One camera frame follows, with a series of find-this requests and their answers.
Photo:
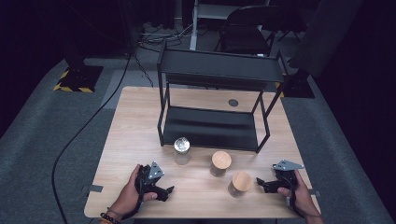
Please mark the grey tape piece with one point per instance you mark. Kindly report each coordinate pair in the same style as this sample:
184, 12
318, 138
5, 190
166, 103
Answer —
316, 193
96, 188

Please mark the black folding chair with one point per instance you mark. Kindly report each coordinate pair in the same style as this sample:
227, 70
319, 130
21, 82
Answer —
246, 40

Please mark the grey round table grommet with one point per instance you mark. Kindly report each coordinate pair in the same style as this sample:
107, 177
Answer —
233, 102

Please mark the glass jar with glass lid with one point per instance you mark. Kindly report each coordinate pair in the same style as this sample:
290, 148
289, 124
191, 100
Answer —
182, 146

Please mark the thin dark wrist band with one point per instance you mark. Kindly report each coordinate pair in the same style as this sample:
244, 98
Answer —
114, 212

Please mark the black stand base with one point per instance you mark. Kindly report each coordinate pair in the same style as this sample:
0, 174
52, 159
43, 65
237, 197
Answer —
299, 85

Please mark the glass jar bamboo lid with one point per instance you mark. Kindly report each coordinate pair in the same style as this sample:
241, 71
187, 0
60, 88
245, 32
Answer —
242, 181

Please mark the stand base with striped tape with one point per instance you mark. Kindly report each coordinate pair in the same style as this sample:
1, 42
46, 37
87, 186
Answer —
81, 77

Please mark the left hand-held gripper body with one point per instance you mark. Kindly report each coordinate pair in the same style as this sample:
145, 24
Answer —
148, 182

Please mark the black metal two-tier shelf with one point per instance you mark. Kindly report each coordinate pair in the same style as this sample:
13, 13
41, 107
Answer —
214, 67

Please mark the star anise jar bamboo lid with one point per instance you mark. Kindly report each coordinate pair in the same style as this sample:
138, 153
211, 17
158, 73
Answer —
221, 160

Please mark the person's left hand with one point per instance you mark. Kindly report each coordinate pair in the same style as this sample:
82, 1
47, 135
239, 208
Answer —
129, 197

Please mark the white desk frame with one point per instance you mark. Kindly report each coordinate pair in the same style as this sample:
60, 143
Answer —
193, 31

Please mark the person's right hand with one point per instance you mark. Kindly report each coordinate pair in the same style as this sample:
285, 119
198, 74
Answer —
303, 199

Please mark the grey padded stand pole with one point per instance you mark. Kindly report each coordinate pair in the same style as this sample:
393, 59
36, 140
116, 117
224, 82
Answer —
323, 37

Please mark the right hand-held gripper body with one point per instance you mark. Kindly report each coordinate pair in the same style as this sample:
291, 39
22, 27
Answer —
285, 179

